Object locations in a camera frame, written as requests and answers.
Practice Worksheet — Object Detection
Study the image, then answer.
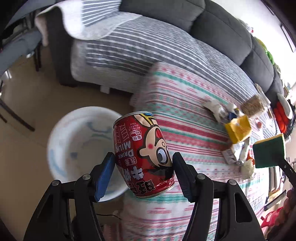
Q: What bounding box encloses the green yellow sponge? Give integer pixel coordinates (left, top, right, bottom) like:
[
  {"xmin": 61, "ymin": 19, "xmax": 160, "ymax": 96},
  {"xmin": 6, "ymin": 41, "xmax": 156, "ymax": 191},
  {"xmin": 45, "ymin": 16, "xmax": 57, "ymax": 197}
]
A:
[{"xmin": 252, "ymin": 133, "xmax": 285, "ymax": 169}]

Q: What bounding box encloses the red milk drink can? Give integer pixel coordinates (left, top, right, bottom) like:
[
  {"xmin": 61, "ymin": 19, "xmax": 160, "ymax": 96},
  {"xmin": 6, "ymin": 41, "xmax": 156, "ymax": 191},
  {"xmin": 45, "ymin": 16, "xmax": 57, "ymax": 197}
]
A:
[{"xmin": 113, "ymin": 111, "xmax": 175, "ymax": 198}]

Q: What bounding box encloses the white trash bin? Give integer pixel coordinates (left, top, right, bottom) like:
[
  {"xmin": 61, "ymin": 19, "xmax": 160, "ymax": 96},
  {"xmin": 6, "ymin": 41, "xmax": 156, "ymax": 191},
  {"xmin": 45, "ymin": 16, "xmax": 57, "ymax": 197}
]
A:
[{"xmin": 46, "ymin": 106, "xmax": 129, "ymax": 202}]

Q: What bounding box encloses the white printed wrapper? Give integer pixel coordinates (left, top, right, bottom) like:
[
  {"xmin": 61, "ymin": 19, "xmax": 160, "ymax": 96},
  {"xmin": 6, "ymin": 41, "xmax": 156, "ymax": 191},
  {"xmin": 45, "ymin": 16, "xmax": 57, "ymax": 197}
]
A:
[{"xmin": 222, "ymin": 138, "xmax": 250, "ymax": 166}]

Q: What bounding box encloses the clear box of nuts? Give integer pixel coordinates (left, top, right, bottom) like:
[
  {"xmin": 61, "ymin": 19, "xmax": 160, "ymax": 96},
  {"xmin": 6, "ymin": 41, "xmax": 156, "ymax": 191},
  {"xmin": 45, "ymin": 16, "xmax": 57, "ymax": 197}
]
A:
[{"xmin": 240, "ymin": 95, "xmax": 265, "ymax": 118}]

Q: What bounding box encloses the crumpled white wrapper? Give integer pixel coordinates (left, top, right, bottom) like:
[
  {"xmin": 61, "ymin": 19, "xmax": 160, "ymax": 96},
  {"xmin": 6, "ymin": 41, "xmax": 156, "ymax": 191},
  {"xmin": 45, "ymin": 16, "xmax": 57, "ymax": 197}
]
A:
[{"xmin": 203, "ymin": 100, "xmax": 240, "ymax": 123}]

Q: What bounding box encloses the patterned pink green tablecloth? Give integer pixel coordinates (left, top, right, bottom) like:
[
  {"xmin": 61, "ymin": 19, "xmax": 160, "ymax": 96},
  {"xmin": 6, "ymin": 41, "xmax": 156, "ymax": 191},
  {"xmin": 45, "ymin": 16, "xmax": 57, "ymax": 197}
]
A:
[{"xmin": 105, "ymin": 62, "xmax": 269, "ymax": 240}]

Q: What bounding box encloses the dark grey sofa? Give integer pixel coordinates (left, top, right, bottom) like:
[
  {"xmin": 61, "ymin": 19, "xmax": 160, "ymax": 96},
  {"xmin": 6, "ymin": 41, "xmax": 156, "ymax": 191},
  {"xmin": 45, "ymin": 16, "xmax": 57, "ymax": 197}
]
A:
[{"xmin": 47, "ymin": 0, "xmax": 284, "ymax": 99}]

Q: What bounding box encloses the grey striped sofa cover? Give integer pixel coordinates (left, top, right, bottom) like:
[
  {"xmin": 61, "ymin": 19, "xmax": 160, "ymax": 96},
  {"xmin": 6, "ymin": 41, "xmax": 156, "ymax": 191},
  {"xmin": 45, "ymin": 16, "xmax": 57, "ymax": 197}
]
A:
[{"xmin": 34, "ymin": 0, "xmax": 260, "ymax": 103}]

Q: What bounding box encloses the blue grey chair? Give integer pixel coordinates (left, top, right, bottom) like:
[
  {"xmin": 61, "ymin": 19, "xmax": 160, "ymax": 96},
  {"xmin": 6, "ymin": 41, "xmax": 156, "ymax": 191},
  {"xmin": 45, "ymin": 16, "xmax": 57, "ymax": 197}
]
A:
[{"xmin": 1, "ymin": 1, "xmax": 44, "ymax": 75}]

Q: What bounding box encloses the black cable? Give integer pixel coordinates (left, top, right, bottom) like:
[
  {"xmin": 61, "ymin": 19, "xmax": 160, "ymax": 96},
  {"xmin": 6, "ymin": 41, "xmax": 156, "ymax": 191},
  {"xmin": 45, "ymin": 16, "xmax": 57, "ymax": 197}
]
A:
[{"xmin": 96, "ymin": 212, "xmax": 122, "ymax": 220}]

